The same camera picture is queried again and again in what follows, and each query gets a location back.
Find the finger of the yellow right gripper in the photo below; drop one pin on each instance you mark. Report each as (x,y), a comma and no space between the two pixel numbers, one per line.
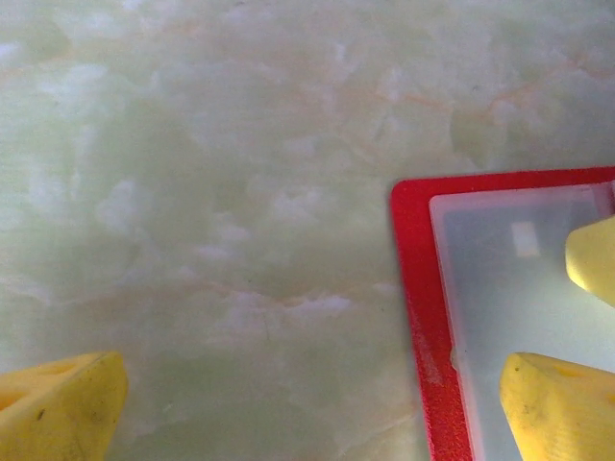
(593,261)

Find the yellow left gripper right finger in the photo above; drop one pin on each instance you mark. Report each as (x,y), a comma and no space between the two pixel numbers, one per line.
(562,413)

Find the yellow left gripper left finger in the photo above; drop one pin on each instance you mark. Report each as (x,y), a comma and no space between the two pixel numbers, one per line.
(62,408)

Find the translucent white cutting board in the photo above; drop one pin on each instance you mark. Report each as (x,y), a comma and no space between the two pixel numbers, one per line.
(523,237)

